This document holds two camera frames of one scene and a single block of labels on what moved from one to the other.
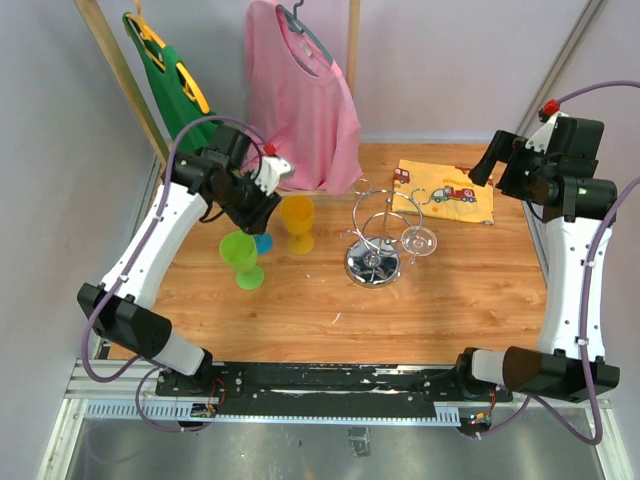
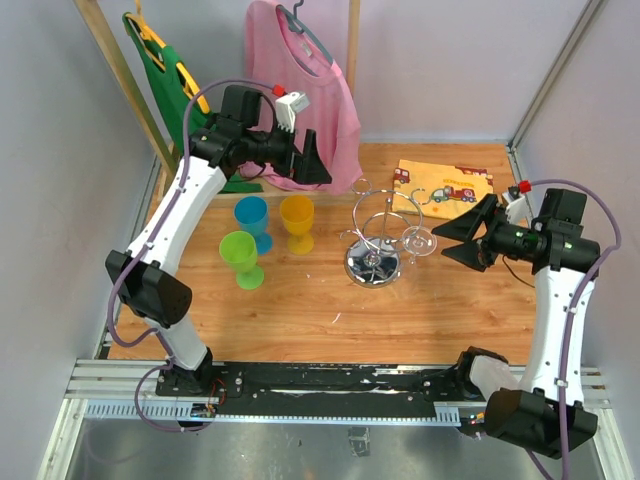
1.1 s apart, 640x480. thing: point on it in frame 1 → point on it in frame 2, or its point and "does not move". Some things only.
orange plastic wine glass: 298,212 does not move
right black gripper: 510,148 → 465,228
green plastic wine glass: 239,249 does not move
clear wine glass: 418,241 does not move
